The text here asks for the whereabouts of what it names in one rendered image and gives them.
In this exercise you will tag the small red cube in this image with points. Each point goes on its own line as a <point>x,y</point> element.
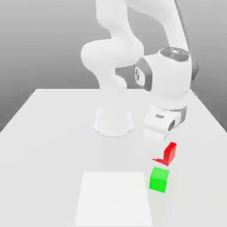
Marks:
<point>170,152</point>

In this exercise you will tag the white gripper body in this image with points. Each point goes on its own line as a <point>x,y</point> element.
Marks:
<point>154,141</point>

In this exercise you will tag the small green cube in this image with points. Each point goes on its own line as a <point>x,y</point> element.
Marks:
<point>158,180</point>

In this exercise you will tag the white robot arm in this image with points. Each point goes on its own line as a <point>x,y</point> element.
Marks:
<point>113,56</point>

